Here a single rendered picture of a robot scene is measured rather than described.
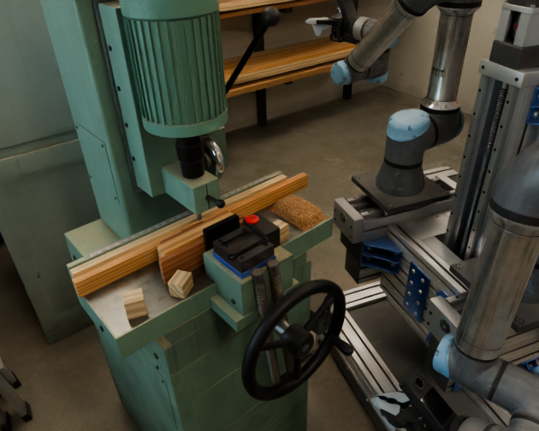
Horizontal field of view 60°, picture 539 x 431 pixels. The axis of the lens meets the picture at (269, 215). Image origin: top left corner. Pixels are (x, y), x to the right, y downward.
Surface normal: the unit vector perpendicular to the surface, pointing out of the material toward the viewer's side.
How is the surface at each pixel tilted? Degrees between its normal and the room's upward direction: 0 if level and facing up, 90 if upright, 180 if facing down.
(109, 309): 0
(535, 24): 90
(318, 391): 0
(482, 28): 90
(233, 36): 90
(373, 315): 0
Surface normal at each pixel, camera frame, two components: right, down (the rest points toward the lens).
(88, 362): -0.03, -0.83
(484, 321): -0.58, 0.37
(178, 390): 0.65, 0.40
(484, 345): -0.27, 0.45
